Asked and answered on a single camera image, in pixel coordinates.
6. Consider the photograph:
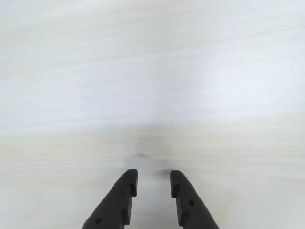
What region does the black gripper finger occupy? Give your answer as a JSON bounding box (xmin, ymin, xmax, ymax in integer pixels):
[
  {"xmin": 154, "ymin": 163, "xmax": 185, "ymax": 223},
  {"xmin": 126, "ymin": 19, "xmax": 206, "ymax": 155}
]
[
  {"xmin": 82, "ymin": 168, "xmax": 139, "ymax": 229},
  {"xmin": 170, "ymin": 169, "xmax": 220, "ymax": 229}
]

